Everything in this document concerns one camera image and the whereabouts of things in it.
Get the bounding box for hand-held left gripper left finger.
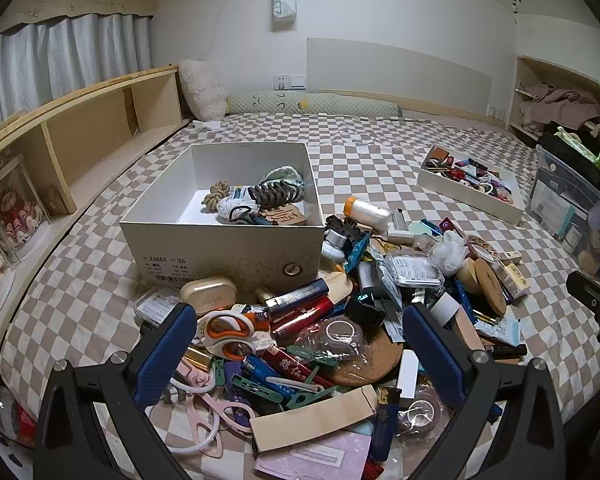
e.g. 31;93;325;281
34;302;198;480

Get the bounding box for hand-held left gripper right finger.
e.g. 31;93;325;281
402;302;566;480

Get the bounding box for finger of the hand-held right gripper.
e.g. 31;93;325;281
566;270;600;313

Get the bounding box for brown tape roll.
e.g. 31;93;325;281
290;315;376;366
397;390;453;441

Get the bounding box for round cork coaster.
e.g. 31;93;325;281
327;327;406;388

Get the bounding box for white cardboard shoe box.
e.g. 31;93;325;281
119;141;326;291

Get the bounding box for orange white scissors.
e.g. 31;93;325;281
196;310;257;361

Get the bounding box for gold earbud case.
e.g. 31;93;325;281
179;276;238;313

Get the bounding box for yellow snack box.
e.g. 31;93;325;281
495;260;531;297

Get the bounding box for pink scissors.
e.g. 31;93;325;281
150;360;256;458

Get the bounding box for small black box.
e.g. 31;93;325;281
346;297;386;328

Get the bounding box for clear plastic packet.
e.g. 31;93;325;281
382;250;446;288

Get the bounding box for round wooden lid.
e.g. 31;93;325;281
455;257;508;317

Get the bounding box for green clothes peg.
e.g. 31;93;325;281
230;375;286;403
285;365;338;408

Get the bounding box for clear storage bin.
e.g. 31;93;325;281
527;145;600;256

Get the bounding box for white mesh pouf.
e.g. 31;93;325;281
428;232;471;276

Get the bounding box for blue foil packet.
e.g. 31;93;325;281
345;232;371;273

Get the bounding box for red blue card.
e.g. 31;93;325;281
432;217;463;236

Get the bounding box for beige card sleeve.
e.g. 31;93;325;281
250;385;379;456

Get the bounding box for red lighter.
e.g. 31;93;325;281
271;296;336;341

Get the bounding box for dark blue lighter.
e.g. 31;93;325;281
265;280;329;317

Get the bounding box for shallow white tray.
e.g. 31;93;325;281
417;145;526;227

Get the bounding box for pink card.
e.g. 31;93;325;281
254;430;373;480

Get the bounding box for white lace scrunchie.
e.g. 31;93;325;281
216;195;258;223

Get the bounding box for black small claw clip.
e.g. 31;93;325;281
325;215;361;246

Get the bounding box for plastic wrap roll orange cap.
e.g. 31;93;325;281
343;196;392;233

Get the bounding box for assortment of small trinkets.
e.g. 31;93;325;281
426;147;517;204

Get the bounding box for clear bottle with red cap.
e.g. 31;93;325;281
0;385;36;448

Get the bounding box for carved wooden block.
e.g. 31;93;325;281
260;204;307;227

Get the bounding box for dark brown hair claw clip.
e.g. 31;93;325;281
247;181;301;209

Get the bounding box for pile of clothes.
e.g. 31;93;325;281
517;82;600;136

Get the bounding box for checkered bed sheet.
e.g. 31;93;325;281
0;112;600;480

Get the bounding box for acrylic box with pink flowers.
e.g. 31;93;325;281
0;155;51;266

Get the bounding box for green patterned scrunchie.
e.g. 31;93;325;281
260;164;306;191

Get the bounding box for wooden wardrobe cabinet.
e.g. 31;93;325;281
507;55;600;161

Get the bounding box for wooden bedside shelf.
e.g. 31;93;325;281
0;64;191;396

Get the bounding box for fluffy cream pillow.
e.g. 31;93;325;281
178;59;229;122

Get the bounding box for long green bolster pillow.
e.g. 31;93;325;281
226;89;402;120

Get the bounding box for grey curtain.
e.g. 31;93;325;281
0;12;153;133

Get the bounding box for patterned washi tape ring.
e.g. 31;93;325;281
467;234;496;261

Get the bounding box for beige knotted rope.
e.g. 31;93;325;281
202;179;233;209

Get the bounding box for white wall switch plate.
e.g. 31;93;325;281
273;74;307;92

